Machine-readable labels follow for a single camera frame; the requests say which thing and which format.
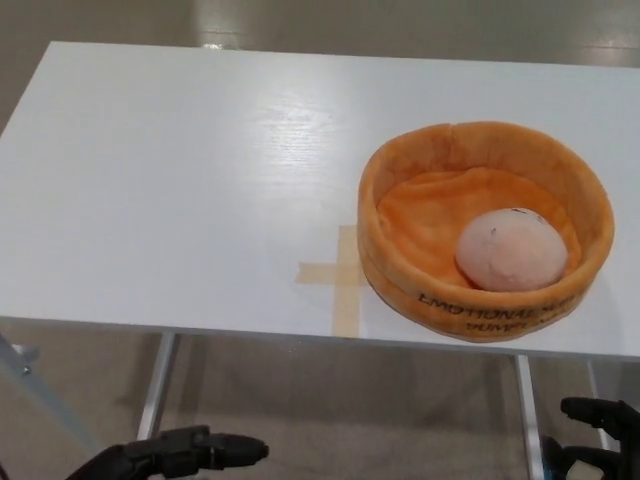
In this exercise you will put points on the white metal table leg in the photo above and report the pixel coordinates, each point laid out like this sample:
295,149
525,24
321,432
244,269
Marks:
529,410
597,380
157,385

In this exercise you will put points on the pink round plush toy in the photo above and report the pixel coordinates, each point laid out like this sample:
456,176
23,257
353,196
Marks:
510,250

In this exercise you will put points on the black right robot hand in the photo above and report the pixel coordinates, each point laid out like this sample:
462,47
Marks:
607,435

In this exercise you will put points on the short beige masking tape strip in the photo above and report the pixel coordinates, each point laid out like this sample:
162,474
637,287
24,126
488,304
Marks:
322,274

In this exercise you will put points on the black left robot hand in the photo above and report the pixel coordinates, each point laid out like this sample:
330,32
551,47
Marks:
190,452

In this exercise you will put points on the orange plush round basket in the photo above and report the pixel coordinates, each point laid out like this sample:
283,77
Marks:
415,225

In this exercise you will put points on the teal object on floor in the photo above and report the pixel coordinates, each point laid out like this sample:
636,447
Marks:
546,472

